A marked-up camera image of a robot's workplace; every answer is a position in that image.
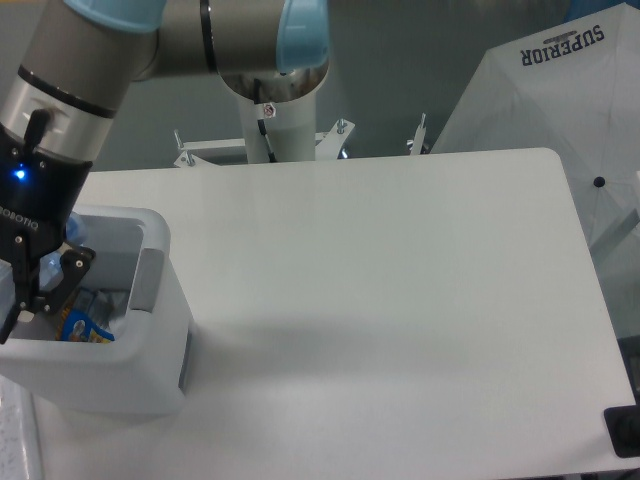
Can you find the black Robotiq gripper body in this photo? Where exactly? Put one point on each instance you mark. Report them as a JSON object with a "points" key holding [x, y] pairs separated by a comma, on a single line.
{"points": [[38, 193]]}

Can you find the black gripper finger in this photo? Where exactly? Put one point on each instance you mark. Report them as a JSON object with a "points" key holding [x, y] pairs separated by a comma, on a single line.
{"points": [[75, 261], [11, 314]]}

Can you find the crushed clear plastic bottle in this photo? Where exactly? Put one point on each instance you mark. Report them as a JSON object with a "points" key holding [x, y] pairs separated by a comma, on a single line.
{"points": [[50, 268]]}

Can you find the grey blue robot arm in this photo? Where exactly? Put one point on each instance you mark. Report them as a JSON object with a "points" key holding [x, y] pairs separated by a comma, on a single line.
{"points": [[81, 60]]}

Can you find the white plastic trash can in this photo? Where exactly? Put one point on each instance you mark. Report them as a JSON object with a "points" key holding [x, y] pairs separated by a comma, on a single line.
{"points": [[121, 343]]}

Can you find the silver foil wrapper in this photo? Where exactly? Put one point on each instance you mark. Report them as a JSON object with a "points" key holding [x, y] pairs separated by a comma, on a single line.
{"points": [[109, 309]]}

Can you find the blue yellow snack wrapper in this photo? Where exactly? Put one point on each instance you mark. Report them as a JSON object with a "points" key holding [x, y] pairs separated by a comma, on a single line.
{"points": [[75, 323]]}

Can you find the white Superior umbrella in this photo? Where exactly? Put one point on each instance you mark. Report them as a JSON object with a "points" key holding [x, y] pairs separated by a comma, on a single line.
{"points": [[573, 89]]}

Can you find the black device at table edge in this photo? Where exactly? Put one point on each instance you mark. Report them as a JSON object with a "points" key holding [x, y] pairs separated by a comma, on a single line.
{"points": [[623, 427]]}

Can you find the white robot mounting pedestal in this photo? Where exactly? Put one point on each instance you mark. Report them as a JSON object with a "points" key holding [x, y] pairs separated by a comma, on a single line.
{"points": [[272, 132]]}

